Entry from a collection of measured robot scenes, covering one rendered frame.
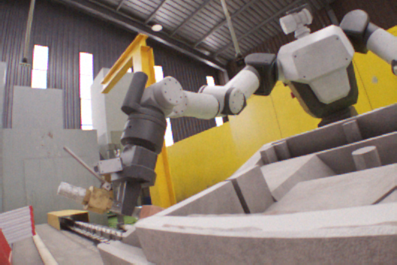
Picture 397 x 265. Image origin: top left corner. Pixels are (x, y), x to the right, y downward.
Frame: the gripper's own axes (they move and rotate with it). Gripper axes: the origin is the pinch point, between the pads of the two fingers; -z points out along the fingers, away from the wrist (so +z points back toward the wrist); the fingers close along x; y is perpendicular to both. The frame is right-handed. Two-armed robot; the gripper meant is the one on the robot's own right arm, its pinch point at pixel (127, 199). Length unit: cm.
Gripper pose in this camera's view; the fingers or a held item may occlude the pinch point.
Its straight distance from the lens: 45.7
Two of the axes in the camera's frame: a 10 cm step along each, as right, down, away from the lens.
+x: 6.6, -3.0, -6.9
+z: 1.4, -8.5, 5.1
